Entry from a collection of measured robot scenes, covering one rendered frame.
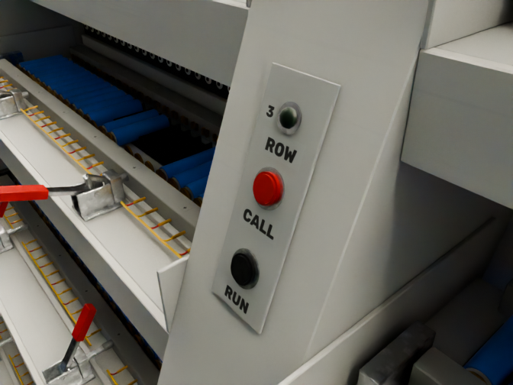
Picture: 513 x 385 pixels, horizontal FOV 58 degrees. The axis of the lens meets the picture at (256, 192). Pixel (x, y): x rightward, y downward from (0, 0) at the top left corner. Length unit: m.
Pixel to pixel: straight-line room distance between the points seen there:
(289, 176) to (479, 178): 0.08
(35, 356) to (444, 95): 0.49
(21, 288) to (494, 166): 0.57
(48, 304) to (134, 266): 0.28
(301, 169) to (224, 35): 0.09
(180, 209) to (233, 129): 0.14
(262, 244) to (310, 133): 0.06
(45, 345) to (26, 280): 0.12
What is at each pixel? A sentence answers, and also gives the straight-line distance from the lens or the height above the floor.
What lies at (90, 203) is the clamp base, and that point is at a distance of 0.41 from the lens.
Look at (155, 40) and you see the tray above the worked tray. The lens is 0.33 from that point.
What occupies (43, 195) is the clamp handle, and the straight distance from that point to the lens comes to 0.40.
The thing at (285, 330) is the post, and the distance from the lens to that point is 0.22.
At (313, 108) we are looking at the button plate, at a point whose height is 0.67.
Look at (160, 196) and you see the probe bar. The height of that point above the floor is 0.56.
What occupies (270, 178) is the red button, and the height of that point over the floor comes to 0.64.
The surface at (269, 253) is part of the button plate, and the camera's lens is 0.22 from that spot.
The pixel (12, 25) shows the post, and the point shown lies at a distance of 0.83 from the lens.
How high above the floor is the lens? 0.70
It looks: 18 degrees down
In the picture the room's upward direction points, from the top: 16 degrees clockwise
